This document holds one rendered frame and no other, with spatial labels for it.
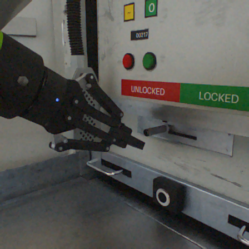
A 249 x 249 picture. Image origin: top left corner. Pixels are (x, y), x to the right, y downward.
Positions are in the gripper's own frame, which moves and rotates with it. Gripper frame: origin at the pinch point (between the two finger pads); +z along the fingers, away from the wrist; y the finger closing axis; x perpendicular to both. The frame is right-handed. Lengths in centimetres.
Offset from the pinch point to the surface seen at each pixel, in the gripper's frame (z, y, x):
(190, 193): 10.1, 4.8, 9.9
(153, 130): 2.2, -3.1, 3.3
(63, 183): 5.4, 14.4, -20.7
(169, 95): 2.7, -10.3, 3.4
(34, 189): -0.3, 17.7, -21.7
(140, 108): 0.5, -6.2, -0.2
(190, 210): 11.7, 7.7, 10.0
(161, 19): -4.0, -21.9, 0.8
